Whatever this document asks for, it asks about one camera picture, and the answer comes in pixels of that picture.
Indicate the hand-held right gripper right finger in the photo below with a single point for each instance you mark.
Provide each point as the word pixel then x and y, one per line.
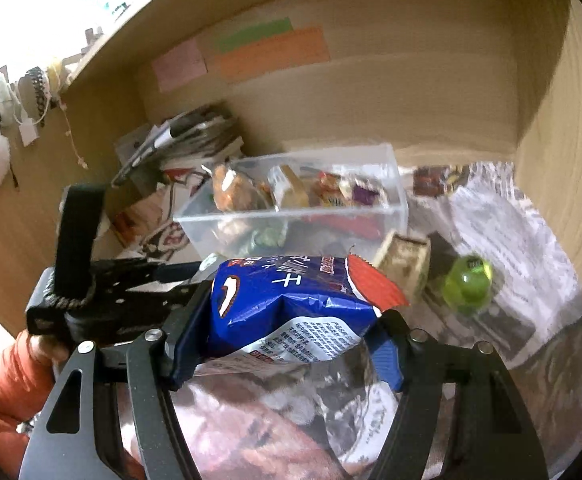
pixel 386 360

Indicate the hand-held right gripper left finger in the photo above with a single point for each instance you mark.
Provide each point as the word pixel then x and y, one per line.
pixel 191 345

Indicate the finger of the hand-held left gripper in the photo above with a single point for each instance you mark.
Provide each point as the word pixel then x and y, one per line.
pixel 78 240
pixel 141 285

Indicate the blue snack packet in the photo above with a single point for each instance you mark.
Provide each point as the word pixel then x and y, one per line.
pixel 281 305

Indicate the green peas packet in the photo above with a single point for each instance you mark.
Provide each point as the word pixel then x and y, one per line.
pixel 266 239

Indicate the orange snack packet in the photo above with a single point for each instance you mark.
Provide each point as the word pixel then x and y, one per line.
pixel 232 187

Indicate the clear plastic box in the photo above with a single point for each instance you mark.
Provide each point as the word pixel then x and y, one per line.
pixel 296 215

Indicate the purple white snack packet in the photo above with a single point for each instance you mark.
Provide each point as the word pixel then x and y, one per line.
pixel 367 191

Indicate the yellow pastry packet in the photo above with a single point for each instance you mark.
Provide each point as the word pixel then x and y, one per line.
pixel 291 187

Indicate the red snack packet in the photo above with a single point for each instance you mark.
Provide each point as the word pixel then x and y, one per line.
pixel 331 189

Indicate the person's left forearm orange sleeve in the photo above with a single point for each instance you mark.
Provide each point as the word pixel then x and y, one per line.
pixel 1 400

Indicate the person's left hand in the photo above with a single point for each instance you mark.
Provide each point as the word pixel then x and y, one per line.
pixel 38 349

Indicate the beige brown snack packet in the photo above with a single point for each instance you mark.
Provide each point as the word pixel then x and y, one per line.
pixel 405 262

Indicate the green round jelly cup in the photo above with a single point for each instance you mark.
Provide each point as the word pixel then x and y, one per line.
pixel 467 282

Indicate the white paper tag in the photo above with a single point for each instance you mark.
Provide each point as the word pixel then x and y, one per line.
pixel 28 132

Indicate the pile of booklets and papers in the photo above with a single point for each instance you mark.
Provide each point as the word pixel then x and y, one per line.
pixel 186 132

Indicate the brown braided hair band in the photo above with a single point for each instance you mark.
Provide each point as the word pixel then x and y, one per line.
pixel 35 92

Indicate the yellow hanging item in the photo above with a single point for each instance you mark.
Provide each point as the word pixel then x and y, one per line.
pixel 56 74

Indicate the pink sticky note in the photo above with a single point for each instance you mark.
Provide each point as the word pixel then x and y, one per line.
pixel 178 66

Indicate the orange sticky note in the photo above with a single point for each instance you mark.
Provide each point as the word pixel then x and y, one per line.
pixel 271 55

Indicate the green sticky note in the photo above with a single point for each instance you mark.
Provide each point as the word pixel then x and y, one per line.
pixel 253 35

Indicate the wooden desk hutch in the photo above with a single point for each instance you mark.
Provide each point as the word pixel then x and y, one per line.
pixel 421 85

